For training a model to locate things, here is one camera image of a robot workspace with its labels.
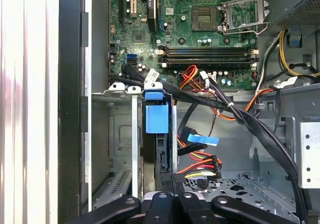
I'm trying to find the black wire with blue tab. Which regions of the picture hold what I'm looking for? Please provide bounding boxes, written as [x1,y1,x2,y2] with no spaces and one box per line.
[176,103,220,158]

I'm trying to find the metal disk bay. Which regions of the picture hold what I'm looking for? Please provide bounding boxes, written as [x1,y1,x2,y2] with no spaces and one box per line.
[91,81,179,200]

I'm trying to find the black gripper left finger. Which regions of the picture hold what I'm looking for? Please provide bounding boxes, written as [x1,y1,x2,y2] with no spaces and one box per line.
[66,192,174,224]

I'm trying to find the black graphics card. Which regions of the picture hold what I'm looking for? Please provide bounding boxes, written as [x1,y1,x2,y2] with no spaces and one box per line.
[146,0,159,33]

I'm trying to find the metal socket cover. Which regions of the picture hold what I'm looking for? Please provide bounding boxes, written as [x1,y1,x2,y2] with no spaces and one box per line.
[220,0,270,34]

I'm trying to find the black RAM slot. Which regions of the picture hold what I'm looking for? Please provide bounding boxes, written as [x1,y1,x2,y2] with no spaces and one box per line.
[161,60,258,69]
[157,55,258,61]
[157,46,258,52]
[157,51,258,56]

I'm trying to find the CPU socket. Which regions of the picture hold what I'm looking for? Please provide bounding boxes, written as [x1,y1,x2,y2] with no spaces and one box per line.
[190,6,218,32]

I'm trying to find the black open PC case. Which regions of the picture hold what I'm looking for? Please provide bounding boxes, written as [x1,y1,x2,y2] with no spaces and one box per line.
[58,0,320,224]

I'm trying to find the thin wire locking lever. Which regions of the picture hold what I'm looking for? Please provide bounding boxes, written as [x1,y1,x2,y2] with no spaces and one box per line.
[223,21,271,35]

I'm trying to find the white cable label tag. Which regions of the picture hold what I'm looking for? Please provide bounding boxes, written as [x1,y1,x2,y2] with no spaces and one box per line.
[144,68,161,84]

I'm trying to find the yellow and black power cable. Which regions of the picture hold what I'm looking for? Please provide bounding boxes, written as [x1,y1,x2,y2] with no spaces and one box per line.
[254,29,320,85]

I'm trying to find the grey power supply unit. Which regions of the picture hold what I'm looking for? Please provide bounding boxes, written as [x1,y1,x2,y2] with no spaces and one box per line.
[257,0,320,35]

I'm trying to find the coloured disk power wire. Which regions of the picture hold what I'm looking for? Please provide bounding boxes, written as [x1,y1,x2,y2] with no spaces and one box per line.
[176,136,223,185]

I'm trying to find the green motherboard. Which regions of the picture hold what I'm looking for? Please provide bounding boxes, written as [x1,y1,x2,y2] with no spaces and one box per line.
[108,0,260,90]

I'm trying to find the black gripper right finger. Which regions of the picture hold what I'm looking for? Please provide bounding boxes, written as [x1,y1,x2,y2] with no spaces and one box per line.
[175,192,301,224]

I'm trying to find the beige expansion slot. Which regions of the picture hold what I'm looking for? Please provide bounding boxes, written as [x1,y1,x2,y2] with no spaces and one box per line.
[129,0,138,18]

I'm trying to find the blue SATA port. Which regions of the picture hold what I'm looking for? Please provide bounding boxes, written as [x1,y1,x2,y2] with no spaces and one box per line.
[126,53,139,65]

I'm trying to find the metal drive cage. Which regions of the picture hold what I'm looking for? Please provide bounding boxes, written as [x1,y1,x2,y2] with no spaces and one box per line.
[296,116,320,190]

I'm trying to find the hard disk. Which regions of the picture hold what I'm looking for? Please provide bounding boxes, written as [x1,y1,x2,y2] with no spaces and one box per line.
[141,90,176,194]

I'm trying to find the orange red wire bundle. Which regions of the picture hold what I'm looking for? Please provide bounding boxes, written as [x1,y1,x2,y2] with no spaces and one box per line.
[178,64,216,93]

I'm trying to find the black cable bundle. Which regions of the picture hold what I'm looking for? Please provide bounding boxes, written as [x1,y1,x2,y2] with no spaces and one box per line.
[108,63,310,224]

